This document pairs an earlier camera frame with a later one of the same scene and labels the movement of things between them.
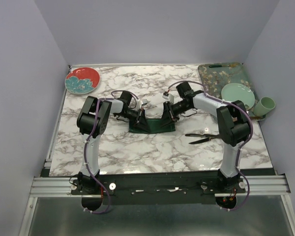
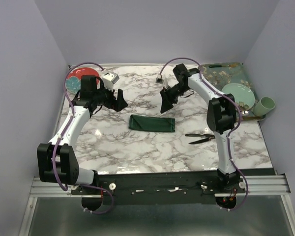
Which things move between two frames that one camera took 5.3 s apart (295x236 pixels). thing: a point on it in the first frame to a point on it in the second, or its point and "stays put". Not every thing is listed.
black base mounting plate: x=142 y=188 stays put
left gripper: x=140 y=121 to x=118 y=104
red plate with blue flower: x=82 y=80 stays put
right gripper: x=168 y=114 to x=166 y=104
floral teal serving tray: x=215 y=77 stays put
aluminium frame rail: x=62 y=186 stays put
